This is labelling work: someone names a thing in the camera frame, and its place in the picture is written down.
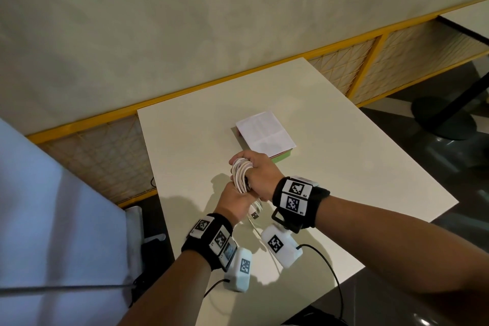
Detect white folded paper sheet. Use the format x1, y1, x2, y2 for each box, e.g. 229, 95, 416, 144
235, 111, 297, 158

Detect black right camera cable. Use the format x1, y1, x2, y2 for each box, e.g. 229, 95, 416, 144
296, 243, 344, 321

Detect black right marker wristband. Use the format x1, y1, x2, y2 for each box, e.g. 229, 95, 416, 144
271, 176, 331, 234

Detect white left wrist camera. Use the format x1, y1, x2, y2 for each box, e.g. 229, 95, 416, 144
223, 247, 253, 293

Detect black camera cable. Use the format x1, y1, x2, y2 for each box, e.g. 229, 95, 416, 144
296, 243, 344, 321
203, 279, 230, 298

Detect person's right forearm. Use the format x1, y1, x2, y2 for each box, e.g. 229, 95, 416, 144
315, 196, 489, 300

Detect white charging cable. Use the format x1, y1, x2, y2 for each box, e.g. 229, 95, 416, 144
230, 157, 264, 223

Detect grey metal rod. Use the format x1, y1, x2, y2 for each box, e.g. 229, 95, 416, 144
0, 283, 134, 296

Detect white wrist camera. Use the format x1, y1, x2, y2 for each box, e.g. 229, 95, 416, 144
223, 247, 253, 293
261, 224, 303, 269

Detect person's black trousers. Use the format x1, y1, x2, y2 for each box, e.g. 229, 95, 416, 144
282, 305, 348, 326

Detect black table pedestal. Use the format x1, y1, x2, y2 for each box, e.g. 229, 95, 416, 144
411, 71, 489, 141

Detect person's left forearm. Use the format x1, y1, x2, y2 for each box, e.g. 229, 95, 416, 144
118, 249, 213, 326

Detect white black-edged table top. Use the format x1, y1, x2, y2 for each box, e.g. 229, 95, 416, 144
437, 0, 489, 46

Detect black left camera cable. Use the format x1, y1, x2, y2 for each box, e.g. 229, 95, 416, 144
203, 279, 230, 298

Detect black bag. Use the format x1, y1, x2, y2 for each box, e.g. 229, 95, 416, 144
129, 239, 176, 307

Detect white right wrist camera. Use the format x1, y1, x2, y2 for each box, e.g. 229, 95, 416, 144
261, 224, 303, 269

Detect person's right hand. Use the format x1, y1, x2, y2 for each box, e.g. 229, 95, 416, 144
229, 150, 285, 202

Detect person's left hand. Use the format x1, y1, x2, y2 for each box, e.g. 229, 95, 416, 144
213, 180, 262, 227

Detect black left marker wristband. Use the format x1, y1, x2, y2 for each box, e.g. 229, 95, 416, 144
180, 213, 238, 272

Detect black marker wristband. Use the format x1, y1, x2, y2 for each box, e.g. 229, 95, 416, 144
271, 176, 331, 234
180, 213, 238, 272

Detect yellow framed mesh partition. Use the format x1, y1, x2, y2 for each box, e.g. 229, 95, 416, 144
26, 0, 489, 208

